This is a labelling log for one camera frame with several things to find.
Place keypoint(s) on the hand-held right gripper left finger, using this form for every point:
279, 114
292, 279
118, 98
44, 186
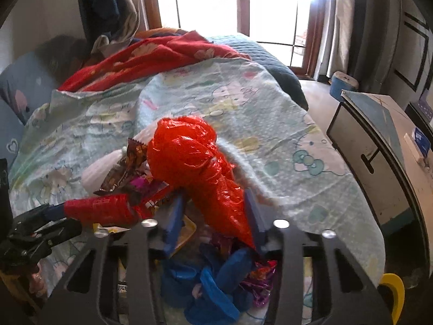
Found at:
174, 220

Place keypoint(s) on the brown snack wrapper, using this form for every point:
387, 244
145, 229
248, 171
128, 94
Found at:
125, 162

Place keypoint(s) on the yellow plastic object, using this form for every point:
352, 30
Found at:
394, 287

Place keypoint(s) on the dark blue and beige curtain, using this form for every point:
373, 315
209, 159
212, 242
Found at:
108, 6

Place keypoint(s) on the grey patterned curtain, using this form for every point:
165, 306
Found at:
341, 23

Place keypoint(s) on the blue printed pillow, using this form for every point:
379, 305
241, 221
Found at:
23, 84

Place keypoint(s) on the wooden framed window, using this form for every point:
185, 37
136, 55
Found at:
270, 13

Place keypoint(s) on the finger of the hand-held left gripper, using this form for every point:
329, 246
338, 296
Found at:
61, 232
54, 212

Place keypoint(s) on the red snack wrapper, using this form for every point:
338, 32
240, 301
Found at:
159, 203

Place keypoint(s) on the brown gold candy wrapper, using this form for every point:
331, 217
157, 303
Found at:
149, 185

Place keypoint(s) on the blue plastic bag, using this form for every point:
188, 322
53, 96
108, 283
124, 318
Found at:
216, 277

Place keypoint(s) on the yellow wrapper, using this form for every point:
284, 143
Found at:
187, 232

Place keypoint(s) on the blue round stool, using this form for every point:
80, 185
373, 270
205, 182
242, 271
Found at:
341, 86

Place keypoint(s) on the low coffee table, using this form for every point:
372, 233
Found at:
365, 162

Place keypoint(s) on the small blue box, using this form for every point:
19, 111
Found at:
421, 142

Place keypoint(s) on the shiny purple candy wrapper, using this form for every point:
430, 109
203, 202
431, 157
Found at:
260, 277

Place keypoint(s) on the light blue cartoon printed blanket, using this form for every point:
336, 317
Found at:
236, 108

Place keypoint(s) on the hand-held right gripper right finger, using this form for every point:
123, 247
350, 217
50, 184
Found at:
254, 216

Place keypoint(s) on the red plastic bag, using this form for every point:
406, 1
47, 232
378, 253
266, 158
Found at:
189, 162

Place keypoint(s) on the red floral blanket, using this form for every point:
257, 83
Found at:
152, 57

